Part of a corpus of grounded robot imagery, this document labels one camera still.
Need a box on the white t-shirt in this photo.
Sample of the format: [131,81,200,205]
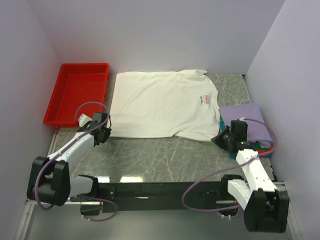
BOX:
[110,69,220,142]

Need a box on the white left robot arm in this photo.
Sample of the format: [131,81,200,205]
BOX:
[26,112,112,210]

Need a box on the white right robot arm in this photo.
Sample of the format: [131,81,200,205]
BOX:
[211,118,290,233]

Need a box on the folded teal t-shirt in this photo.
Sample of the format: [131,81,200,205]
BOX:
[219,115,227,132]

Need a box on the folded purple t-shirt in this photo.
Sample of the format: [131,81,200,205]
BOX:
[218,103,273,149]

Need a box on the folded green t-shirt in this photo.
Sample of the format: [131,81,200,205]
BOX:
[254,141,273,150]

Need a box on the folded orange t-shirt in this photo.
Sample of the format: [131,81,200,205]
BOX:
[257,146,274,158]

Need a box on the red plastic tray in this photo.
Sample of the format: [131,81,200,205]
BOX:
[43,63,109,128]

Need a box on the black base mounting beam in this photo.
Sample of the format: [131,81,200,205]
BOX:
[70,181,236,216]

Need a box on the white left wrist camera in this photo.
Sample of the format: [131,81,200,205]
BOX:
[77,113,92,128]

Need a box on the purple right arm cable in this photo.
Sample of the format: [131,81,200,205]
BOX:
[181,117,277,214]

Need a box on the aluminium rail frame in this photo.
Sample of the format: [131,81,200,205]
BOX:
[12,129,303,240]

